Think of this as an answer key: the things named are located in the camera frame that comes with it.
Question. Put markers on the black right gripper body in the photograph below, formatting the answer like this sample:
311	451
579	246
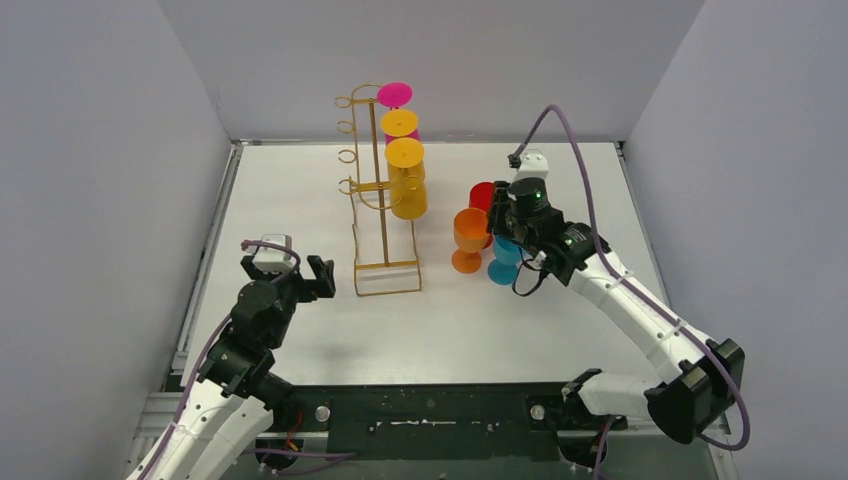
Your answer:
504	222

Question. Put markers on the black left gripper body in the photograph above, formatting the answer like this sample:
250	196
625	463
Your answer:
291	282

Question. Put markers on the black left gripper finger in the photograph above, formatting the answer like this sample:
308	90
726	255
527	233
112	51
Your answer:
249	268
323	285

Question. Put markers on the red wine glass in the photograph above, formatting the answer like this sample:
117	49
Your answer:
480	200

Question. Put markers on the blue wine glass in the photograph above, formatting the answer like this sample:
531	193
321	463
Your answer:
503	268

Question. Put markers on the orange wine glass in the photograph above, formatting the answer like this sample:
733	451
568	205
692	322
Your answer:
470	236

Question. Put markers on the yellow wine glass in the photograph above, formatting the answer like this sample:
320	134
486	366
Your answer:
407	175
399	123

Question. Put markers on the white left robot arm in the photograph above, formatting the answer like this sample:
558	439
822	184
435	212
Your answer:
232	394

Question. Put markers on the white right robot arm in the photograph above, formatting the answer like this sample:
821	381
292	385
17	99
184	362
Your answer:
699	378

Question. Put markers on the magenta wine glass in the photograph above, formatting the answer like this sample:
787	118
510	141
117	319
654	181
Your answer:
393	96

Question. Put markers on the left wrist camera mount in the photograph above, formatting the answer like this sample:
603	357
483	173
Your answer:
270	260

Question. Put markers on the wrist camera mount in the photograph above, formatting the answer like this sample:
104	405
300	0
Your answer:
529	164
270	260

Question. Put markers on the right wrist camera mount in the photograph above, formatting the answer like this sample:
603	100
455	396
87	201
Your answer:
529	164

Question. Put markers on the gold wire glass rack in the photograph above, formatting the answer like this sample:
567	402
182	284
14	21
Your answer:
376	271

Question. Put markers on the aluminium table edge rail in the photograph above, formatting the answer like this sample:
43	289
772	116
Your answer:
461	328

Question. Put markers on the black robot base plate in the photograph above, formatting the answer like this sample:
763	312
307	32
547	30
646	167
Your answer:
435	422

